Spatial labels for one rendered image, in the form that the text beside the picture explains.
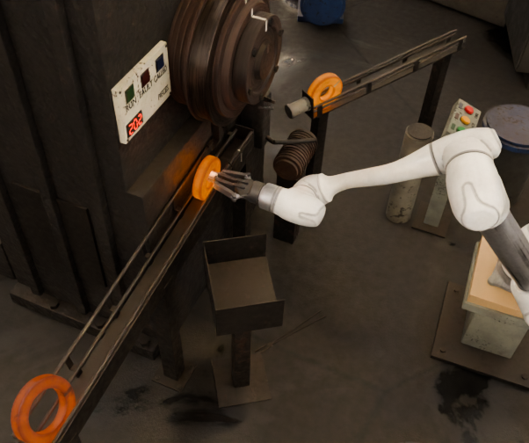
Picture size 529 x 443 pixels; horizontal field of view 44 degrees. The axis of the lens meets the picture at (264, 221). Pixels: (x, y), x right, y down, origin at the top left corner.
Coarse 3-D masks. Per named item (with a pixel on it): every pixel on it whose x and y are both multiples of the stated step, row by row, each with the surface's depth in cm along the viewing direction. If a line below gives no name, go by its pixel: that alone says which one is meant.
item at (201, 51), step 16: (208, 0) 184; (224, 0) 183; (208, 16) 182; (224, 16) 182; (208, 32) 182; (192, 48) 184; (208, 48) 181; (192, 64) 185; (208, 64) 183; (192, 80) 188; (208, 80) 186; (192, 96) 192; (208, 96) 190; (208, 112) 194; (240, 112) 220
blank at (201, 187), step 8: (208, 160) 214; (216, 160) 217; (200, 168) 212; (208, 168) 212; (216, 168) 220; (200, 176) 211; (208, 176) 215; (192, 184) 213; (200, 184) 212; (208, 184) 221; (192, 192) 215; (200, 192) 214; (208, 192) 221
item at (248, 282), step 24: (216, 240) 203; (240, 240) 205; (264, 240) 207; (216, 264) 211; (240, 264) 211; (264, 264) 211; (216, 288) 205; (240, 288) 205; (264, 288) 206; (216, 312) 186; (240, 312) 188; (264, 312) 191; (216, 336) 195; (240, 336) 221; (216, 360) 254; (240, 360) 233; (216, 384) 248; (240, 384) 246; (264, 384) 248
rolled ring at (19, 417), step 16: (32, 384) 166; (48, 384) 169; (64, 384) 173; (16, 400) 164; (32, 400) 165; (64, 400) 174; (16, 416) 162; (64, 416) 174; (16, 432) 163; (32, 432) 165; (48, 432) 170
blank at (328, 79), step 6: (318, 78) 253; (324, 78) 253; (330, 78) 254; (336, 78) 255; (312, 84) 254; (318, 84) 252; (324, 84) 254; (330, 84) 256; (336, 84) 258; (342, 84) 260; (312, 90) 254; (318, 90) 254; (330, 90) 261; (336, 90) 260; (312, 96) 255; (318, 96) 257; (324, 96) 262; (330, 96) 261; (318, 102) 259; (324, 108) 264
